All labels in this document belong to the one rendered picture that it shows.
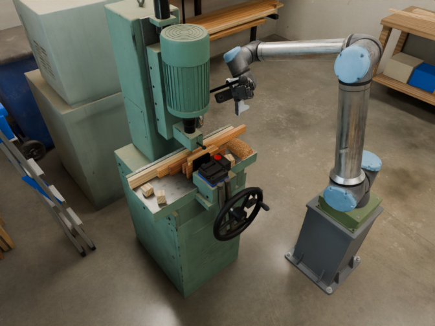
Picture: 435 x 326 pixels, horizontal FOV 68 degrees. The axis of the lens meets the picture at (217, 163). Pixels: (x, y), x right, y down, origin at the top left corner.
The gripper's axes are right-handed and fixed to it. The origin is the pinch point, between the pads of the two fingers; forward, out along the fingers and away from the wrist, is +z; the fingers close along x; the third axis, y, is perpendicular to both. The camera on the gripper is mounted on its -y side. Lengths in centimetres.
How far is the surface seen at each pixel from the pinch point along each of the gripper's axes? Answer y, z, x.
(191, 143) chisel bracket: -22.1, 0.8, 13.6
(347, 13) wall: 91, -341, -9
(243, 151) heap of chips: -5.6, -16.5, 28.5
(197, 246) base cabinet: -42, -5, 70
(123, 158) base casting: -68, -14, 16
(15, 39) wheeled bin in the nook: -164, -90, -73
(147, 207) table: -41, 22, 30
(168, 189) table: -35.4, 11.5, 28.5
